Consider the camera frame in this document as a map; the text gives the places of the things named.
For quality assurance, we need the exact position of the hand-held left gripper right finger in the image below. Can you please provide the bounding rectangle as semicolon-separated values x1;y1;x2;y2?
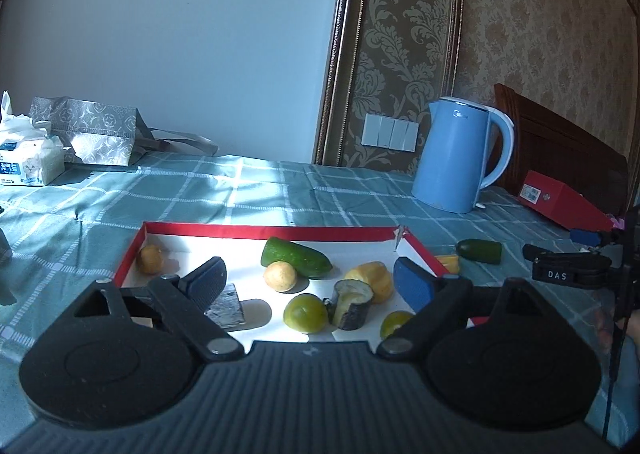
376;257;563;361

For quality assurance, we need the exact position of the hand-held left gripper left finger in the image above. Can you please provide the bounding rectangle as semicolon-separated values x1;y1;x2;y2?
70;257;246;363

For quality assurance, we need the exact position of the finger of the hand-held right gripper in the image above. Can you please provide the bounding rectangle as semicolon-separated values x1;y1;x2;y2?
522;244;613;291
570;228;618;246

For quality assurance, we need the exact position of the red and white box tray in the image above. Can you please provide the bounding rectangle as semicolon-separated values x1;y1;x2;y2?
114;221;490;345

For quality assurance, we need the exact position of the dark eggplant piece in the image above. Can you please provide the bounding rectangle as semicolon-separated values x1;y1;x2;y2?
327;279;374;331

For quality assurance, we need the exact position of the small tan potato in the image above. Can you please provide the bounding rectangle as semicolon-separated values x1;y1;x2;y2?
264;261;297;293
137;245;164;275

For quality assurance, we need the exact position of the cucumber piece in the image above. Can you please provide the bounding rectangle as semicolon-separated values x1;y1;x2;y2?
456;239;502;265
261;237;333;279

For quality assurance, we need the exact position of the green tomato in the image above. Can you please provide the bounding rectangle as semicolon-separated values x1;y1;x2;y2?
379;310;416;341
283;294;329;334

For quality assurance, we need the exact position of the person's right hand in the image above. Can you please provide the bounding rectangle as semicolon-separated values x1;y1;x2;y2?
595;306;640;355

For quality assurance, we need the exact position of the silver foil block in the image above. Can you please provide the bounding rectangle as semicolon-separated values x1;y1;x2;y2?
205;283;247;331

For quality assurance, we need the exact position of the red cardboard box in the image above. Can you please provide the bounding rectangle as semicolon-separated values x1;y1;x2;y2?
515;170;616;233

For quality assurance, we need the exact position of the brown wooden headboard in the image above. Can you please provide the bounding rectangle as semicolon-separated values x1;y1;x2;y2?
494;83;630;217

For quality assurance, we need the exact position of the teal checked tablecloth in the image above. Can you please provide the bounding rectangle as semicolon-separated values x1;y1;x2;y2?
0;152;640;454

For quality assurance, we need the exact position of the light blue electric kettle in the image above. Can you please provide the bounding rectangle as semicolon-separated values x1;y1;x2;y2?
411;97;515;214

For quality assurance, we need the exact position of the grey patterned gift bag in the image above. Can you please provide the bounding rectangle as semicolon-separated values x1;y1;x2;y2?
28;96;219;167

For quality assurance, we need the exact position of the dark grey object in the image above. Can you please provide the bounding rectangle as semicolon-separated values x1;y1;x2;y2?
0;226;20;307

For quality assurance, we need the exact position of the white tissue pack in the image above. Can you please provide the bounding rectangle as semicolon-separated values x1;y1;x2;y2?
0;90;66;186

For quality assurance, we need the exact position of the black cable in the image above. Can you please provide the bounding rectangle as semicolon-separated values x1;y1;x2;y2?
600;321;628;441

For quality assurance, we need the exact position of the white wall switch plate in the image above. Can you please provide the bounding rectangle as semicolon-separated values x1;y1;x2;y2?
361;113;420;152

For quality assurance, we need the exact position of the gold wall panel frame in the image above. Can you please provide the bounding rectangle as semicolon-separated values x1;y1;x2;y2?
312;0;466;175

